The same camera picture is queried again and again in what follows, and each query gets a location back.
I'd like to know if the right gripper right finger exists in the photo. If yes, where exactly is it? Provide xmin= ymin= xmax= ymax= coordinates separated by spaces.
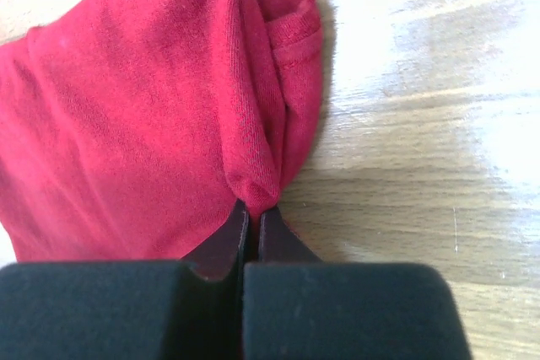
xmin=242 ymin=209 xmax=472 ymax=359

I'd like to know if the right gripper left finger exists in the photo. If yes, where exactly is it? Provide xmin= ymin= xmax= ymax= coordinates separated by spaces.
xmin=1 ymin=202 xmax=249 ymax=359

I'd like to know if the red t-shirt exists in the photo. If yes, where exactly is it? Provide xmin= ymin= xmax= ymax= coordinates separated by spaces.
xmin=1 ymin=0 xmax=323 ymax=262

